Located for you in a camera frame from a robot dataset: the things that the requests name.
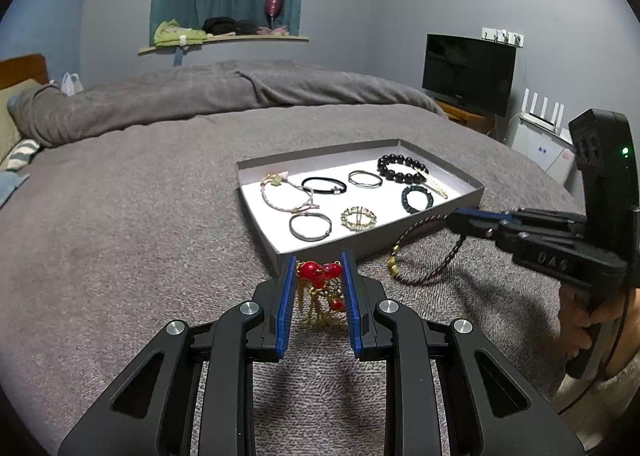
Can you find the black cloth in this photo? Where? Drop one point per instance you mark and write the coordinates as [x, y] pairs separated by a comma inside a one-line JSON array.
[[225, 26]]

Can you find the white wall hooks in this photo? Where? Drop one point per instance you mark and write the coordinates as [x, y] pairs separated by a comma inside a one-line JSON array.
[[502, 36]]

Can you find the olive pillow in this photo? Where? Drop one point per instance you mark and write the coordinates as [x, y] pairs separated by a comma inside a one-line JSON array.
[[7, 126]]

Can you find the gold oval brooch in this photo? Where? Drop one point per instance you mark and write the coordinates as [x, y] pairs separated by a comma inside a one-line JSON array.
[[357, 218]]

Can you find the white router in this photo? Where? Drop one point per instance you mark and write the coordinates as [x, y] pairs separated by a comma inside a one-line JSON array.
[[542, 118]]

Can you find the wooden window sill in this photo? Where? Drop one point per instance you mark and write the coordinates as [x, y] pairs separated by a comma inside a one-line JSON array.
[[280, 38]]

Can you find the grey knit bed cover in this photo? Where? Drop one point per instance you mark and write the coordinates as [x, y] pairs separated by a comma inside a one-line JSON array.
[[125, 236]]

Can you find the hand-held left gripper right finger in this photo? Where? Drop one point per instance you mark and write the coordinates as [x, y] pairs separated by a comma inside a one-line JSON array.
[[350, 306]]

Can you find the large silver bangle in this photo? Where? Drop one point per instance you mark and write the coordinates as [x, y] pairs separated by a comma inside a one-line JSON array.
[[292, 228]]

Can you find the wooden headboard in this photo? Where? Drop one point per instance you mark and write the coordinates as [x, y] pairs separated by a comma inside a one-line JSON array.
[[22, 68]]

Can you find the gold ornament with red beads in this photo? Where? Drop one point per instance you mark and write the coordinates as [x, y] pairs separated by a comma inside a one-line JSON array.
[[312, 270]]

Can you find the grey folded duvet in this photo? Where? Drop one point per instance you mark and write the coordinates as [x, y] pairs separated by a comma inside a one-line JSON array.
[[175, 96]]

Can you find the grey cardboard box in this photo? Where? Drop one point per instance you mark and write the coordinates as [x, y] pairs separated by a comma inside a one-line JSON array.
[[330, 208]]

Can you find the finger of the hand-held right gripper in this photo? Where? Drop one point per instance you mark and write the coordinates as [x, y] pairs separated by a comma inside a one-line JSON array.
[[540, 232], [470, 221]]

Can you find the black monitor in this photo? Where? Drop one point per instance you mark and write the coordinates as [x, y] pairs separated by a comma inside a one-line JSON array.
[[467, 73]]

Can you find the person's right forearm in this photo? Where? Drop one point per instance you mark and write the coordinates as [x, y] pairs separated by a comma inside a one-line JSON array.
[[600, 411]]

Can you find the thin silver bangle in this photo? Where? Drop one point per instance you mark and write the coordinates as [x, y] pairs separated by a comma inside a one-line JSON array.
[[350, 179]]

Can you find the white plastic bag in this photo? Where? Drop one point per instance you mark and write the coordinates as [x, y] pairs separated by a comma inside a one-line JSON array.
[[71, 84]]

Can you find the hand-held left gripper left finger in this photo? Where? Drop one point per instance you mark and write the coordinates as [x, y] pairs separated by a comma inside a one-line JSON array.
[[285, 306]]

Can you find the person's right hand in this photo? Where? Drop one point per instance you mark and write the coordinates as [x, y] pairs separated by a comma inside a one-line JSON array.
[[575, 331]]

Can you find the wooden stand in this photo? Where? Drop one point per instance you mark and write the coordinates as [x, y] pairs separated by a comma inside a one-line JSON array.
[[465, 116]]

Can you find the striped pillow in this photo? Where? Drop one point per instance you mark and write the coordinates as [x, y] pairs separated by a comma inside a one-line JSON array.
[[22, 151]]

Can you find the blue cloth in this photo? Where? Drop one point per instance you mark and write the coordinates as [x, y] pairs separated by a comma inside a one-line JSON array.
[[10, 186]]

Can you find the white appliance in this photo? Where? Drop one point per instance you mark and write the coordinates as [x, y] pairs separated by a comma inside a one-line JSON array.
[[537, 146]]

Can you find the pink cloth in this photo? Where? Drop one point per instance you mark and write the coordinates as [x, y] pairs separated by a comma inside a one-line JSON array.
[[272, 30]]

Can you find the green cloth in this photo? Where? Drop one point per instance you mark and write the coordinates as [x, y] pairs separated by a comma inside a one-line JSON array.
[[172, 33]]

